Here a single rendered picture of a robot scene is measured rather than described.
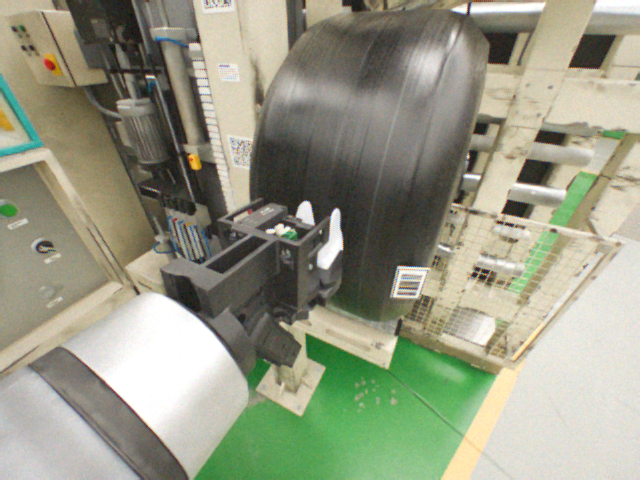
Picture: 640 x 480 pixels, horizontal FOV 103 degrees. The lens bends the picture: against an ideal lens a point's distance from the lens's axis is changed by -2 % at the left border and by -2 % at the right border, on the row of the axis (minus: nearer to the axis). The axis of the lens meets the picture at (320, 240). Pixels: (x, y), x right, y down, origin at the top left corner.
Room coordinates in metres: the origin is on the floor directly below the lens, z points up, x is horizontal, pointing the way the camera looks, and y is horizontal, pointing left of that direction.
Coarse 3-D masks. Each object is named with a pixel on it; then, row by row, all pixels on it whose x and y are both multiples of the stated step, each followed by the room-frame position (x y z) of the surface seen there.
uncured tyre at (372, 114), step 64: (320, 64) 0.40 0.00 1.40; (384, 64) 0.37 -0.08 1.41; (448, 64) 0.35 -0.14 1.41; (256, 128) 0.42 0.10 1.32; (320, 128) 0.34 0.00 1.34; (384, 128) 0.31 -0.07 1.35; (448, 128) 0.31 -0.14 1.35; (256, 192) 0.35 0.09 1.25; (320, 192) 0.30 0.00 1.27; (384, 192) 0.27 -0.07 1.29; (448, 192) 0.28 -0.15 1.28; (384, 256) 0.25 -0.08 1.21; (384, 320) 0.28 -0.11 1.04
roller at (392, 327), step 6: (324, 306) 0.42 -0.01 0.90; (330, 306) 0.41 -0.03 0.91; (336, 312) 0.41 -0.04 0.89; (342, 312) 0.40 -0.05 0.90; (354, 318) 0.39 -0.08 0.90; (360, 318) 0.38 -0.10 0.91; (396, 318) 0.37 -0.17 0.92; (366, 324) 0.37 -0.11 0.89; (372, 324) 0.37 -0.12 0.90; (378, 324) 0.36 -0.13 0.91; (384, 324) 0.36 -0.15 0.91; (390, 324) 0.36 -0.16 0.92; (396, 324) 0.35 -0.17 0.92; (384, 330) 0.35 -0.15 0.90; (390, 330) 0.35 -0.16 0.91; (396, 330) 0.34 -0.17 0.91; (396, 336) 0.34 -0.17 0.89
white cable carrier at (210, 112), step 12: (192, 48) 0.66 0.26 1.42; (204, 72) 0.65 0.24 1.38; (204, 84) 0.65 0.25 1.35; (204, 96) 0.65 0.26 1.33; (204, 108) 0.66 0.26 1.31; (216, 120) 0.65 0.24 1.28; (216, 132) 0.65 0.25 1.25; (216, 144) 0.65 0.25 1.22; (216, 156) 0.66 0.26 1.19; (228, 180) 0.65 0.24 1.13; (228, 192) 0.66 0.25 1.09; (228, 204) 0.66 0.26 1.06
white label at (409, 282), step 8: (400, 272) 0.24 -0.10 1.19; (408, 272) 0.24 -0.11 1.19; (416, 272) 0.24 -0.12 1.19; (424, 272) 0.24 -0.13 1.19; (400, 280) 0.24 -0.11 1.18; (408, 280) 0.24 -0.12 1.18; (416, 280) 0.24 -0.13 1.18; (424, 280) 0.24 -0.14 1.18; (392, 288) 0.25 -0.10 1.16; (400, 288) 0.24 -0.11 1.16; (408, 288) 0.24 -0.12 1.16; (416, 288) 0.24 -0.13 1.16; (392, 296) 0.24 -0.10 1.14; (400, 296) 0.24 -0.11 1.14; (408, 296) 0.24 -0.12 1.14; (416, 296) 0.24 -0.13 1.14
